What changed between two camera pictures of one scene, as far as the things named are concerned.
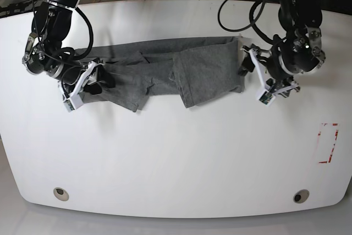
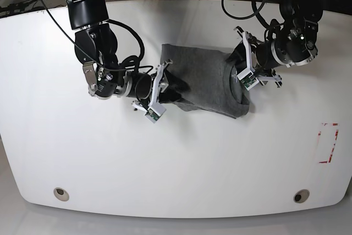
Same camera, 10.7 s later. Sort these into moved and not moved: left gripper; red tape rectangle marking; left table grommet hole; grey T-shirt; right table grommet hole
Moved: grey T-shirt; left gripper
Not moved: left table grommet hole; right table grommet hole; red tape rectangle marking
